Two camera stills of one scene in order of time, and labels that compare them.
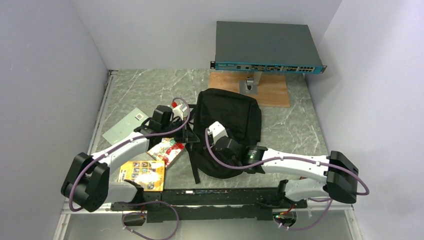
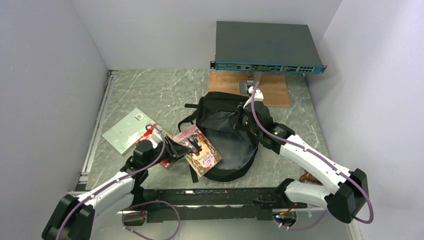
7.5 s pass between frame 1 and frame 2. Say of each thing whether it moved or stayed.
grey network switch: stayed
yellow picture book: moved
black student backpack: moved
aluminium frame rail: stayed
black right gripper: moved
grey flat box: stayed
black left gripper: moved
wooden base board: stayed
